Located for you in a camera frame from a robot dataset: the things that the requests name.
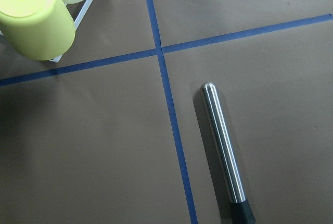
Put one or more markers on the yellow-green cup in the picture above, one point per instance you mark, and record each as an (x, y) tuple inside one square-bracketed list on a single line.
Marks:
[(37, 29)]

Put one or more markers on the steel muddler black tip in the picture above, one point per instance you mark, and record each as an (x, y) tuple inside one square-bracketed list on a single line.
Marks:
[(240, 208)]

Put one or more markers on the white wire cup rack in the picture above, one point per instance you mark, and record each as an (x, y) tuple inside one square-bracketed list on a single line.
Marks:
[(77, 12)]

